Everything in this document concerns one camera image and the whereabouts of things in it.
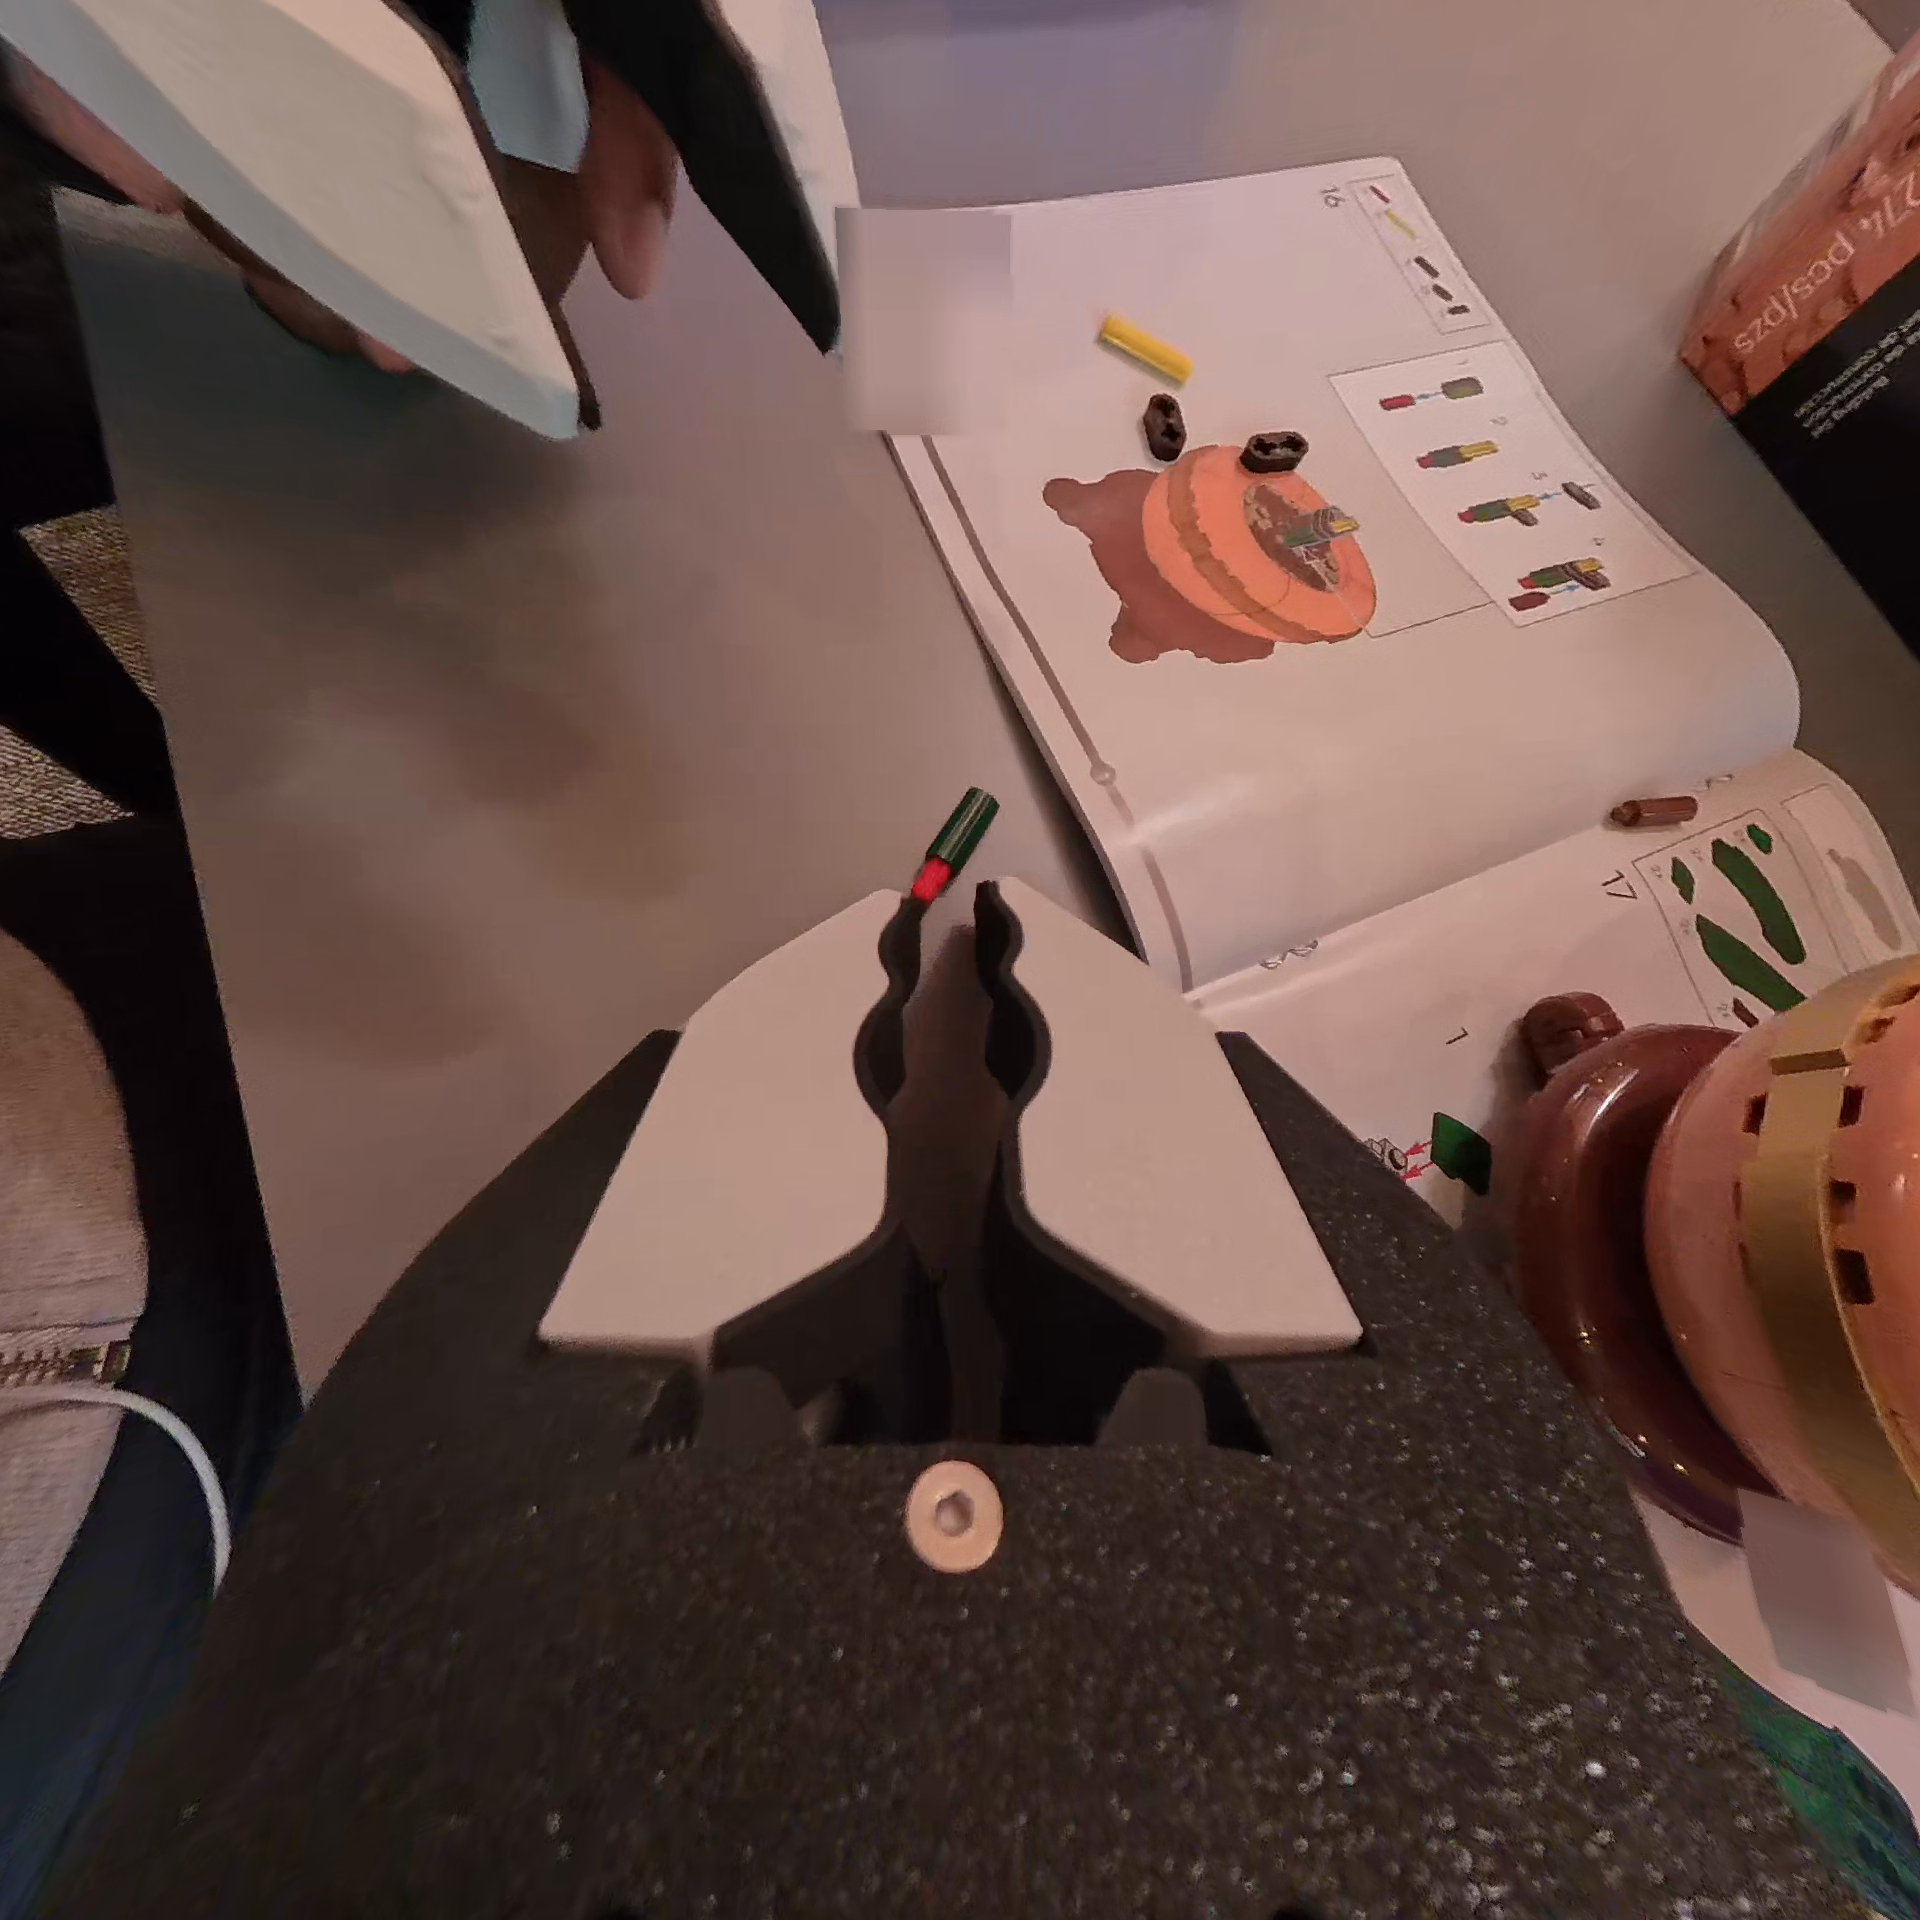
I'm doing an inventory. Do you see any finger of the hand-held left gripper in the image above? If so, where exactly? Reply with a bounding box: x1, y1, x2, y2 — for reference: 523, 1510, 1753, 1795
576, 0, 865, 360
0, 0, 607, 441

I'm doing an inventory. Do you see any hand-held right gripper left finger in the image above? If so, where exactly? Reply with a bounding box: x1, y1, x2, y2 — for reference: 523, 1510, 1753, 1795
539, 887, 944, 1366

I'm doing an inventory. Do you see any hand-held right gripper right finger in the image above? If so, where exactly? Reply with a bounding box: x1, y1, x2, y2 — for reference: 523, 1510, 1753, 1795
972, 879, 1366, 1361

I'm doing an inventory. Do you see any green and red brick pin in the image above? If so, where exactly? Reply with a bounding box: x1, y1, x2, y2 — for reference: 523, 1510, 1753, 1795
908, 787, 1001, 906

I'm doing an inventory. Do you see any grey desk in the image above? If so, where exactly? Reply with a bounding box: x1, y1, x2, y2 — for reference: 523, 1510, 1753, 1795
52, 0, 1920, 1396

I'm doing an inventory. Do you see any person's left hand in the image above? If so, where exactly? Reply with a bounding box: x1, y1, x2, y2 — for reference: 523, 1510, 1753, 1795
504, 89, 682, 303

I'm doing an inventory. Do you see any yellow brick pin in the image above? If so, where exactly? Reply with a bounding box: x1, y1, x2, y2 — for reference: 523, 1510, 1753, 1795
1097, 312, 1195, 386

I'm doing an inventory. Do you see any open instruction booklet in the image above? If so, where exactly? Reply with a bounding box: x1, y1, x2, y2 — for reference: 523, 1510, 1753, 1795
884, 153, 1920, 1758

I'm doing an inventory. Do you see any pink brick pot model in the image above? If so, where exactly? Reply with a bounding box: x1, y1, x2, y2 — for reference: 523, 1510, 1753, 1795
1500, 952, 1920, 1600

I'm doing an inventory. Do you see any brick set cardboard box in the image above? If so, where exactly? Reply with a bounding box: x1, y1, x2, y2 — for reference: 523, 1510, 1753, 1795
1681, 30, 1920, 664

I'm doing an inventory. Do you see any thin white cord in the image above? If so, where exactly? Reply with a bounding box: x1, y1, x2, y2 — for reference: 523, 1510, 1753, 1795
83, 1377, 235, 1596

